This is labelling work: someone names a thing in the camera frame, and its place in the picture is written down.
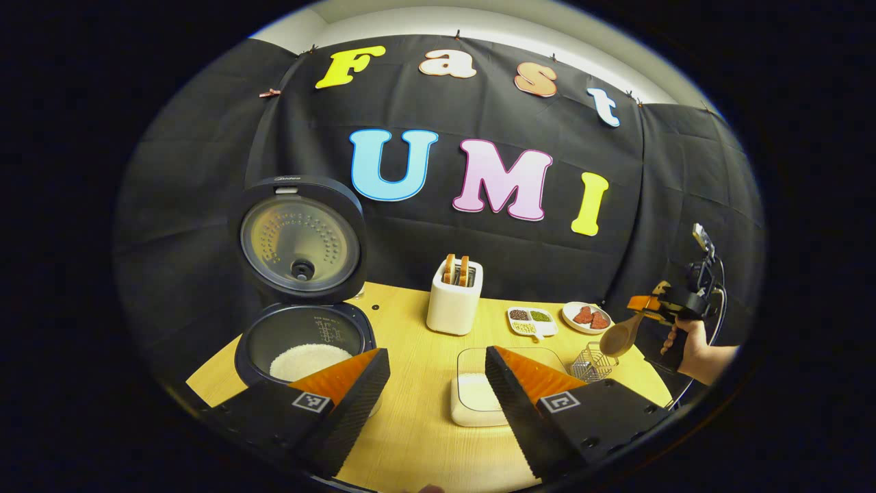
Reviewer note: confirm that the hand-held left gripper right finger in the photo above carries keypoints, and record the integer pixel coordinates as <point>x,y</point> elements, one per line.
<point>520,424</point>

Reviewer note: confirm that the dark grey rice cooker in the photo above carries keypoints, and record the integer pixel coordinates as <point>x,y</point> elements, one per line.
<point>301,239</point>

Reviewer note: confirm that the toasted bread slice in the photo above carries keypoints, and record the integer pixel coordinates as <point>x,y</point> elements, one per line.
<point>464,271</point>
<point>449,268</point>

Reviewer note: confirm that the white toaster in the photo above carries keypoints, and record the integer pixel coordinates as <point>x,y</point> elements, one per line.
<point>452,311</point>

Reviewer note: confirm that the red meat piece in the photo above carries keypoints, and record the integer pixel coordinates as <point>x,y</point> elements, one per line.
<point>583,315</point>
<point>599,320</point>

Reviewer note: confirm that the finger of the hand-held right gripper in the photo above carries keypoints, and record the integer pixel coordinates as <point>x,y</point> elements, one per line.
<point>642,303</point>
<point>658,318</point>

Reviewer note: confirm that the pink cloth clip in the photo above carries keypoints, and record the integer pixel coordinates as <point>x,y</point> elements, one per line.
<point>269,92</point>

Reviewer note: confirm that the white divided dish of beans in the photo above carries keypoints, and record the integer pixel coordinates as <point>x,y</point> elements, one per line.
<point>532,322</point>

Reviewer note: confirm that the white rice heap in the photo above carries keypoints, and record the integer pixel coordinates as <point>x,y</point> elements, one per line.
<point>304,361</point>

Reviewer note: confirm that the white rice box clear lid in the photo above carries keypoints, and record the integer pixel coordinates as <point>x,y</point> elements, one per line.
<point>472,404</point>

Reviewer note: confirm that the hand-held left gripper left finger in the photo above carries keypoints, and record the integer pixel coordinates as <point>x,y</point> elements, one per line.
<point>349,418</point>

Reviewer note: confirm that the black backdrop cloth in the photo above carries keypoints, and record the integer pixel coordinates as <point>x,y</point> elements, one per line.
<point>445,219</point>

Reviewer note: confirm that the white round plate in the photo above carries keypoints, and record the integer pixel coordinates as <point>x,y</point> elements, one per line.
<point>568,316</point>

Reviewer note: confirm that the wooden spoon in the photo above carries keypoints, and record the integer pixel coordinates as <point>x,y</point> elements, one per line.
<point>616,339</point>

